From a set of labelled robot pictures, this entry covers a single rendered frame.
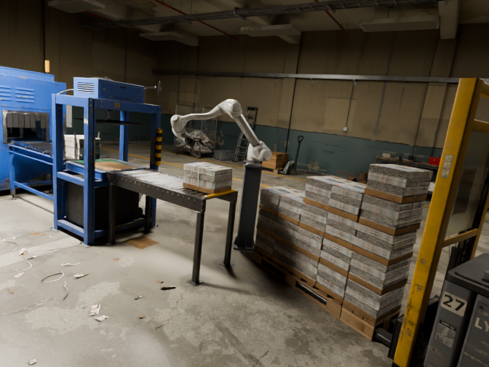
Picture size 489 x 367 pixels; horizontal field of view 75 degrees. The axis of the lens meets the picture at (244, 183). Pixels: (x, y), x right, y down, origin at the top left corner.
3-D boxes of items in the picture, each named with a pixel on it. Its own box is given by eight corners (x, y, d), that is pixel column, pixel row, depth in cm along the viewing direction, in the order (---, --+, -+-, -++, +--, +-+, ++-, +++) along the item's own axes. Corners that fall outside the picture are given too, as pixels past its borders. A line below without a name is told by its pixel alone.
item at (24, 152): (113, 165, 429) (113, 158, 427) (65, 169, 375) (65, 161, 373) (52, 148, 506) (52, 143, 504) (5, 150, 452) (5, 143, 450)
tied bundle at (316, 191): (329, 199, 311) (333, 176, 306) (355, 207, 288) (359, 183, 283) (302, 202, 289) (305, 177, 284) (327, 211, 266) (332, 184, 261)
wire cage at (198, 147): (214, 158, 1122) (218, 108, 1087) (199, 159, 1052) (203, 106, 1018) (188, 153, 1183) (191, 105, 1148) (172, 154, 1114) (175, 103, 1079)
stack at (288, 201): (277, 254, 372) (287, 185, 355) (366, 306, 282) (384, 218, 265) (251, 261, 349) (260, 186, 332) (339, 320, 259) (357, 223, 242)
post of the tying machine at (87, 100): (94, 244, 347) (96, 98, 316) (87, 246, 340) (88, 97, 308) (90, 242, 352) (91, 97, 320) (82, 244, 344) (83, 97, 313)
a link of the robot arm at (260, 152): (267, 154, 360) (277, 156, 340) (257, 162, 357) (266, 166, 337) (231, 95, 326) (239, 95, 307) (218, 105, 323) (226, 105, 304)
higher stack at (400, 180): (365, 306, 283) (394, 163, 257) (398, 325, 260) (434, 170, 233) (338, 319, 260) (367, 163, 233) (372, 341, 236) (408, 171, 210)
